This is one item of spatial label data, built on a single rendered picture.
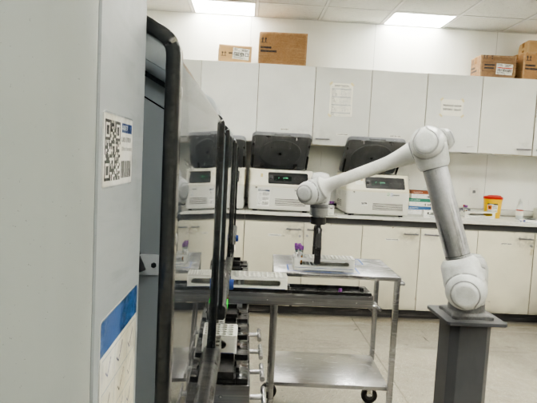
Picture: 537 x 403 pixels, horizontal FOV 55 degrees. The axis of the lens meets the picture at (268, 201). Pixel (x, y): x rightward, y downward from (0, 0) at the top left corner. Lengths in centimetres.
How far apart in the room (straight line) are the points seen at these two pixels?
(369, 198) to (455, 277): 246
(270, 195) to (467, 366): 247
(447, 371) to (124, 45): 232
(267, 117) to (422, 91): 143
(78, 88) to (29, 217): 5
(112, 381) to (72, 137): 12
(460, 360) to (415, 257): 235
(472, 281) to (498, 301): 293
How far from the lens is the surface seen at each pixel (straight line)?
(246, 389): 129
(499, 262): 500
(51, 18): 20
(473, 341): 244
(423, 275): 476
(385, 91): 488
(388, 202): 457
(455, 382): 248
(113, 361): 26
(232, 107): 470
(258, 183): 440
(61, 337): 21
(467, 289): 214
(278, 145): 468
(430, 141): 212
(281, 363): 282
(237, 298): 210
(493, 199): 524
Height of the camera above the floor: 133
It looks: 5 degrees down
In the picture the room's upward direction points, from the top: 3 degrees clockwise
